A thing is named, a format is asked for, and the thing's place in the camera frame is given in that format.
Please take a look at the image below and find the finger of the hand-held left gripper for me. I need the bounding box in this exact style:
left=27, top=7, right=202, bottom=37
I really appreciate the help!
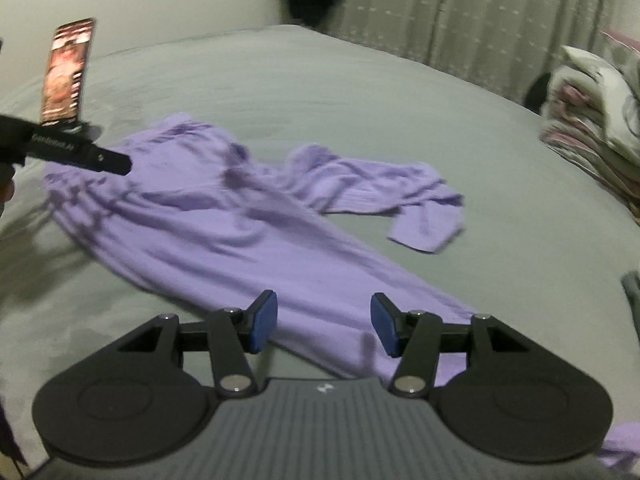
left=77, top=142, right=132, bottom=176

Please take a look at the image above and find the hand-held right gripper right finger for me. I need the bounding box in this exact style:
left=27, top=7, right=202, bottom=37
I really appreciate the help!
left=370, top=291, right=535, bottom=400

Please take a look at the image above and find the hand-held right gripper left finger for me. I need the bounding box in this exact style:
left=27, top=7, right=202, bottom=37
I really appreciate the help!
left=116, top=289, right=280, bottom=400

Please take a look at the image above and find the purple garment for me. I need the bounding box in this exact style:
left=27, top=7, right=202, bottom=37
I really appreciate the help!
left=42, top=112, right=640, bottom=472

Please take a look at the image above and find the round-based phone stand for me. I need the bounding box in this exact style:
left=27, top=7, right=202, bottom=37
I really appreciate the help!
left=65, top=121, right=103, bottom=143

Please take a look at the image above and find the smartphone with lit screen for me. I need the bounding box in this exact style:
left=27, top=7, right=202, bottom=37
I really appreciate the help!
left=40, top=17, right=97, bottom=126

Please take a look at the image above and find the folded floral quilt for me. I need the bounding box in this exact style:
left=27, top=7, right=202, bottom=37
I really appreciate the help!
left=540, top=80, right=640, bottom=223

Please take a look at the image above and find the grey star-patterned curtain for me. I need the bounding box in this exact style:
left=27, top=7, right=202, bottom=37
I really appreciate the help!
left=330, top=0, right=640, bottom=108

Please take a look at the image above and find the pink-trimmed floral pillow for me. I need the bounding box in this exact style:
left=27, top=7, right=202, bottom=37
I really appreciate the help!
left=559, top=29, right=640, bottom=158

